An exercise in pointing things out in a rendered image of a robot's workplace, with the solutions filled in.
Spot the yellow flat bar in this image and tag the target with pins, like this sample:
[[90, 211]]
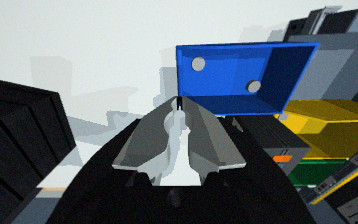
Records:
[[336, 187]]

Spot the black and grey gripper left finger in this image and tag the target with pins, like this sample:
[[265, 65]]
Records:
[[143, 146]]

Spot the yellow open bin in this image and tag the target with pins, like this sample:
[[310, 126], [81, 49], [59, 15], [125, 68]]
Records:
[[336, 140]]

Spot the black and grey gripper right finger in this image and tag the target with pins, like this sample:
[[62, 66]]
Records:
[[215, 145]]

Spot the green open bin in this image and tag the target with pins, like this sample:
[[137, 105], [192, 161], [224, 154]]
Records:
[[313, 174]]

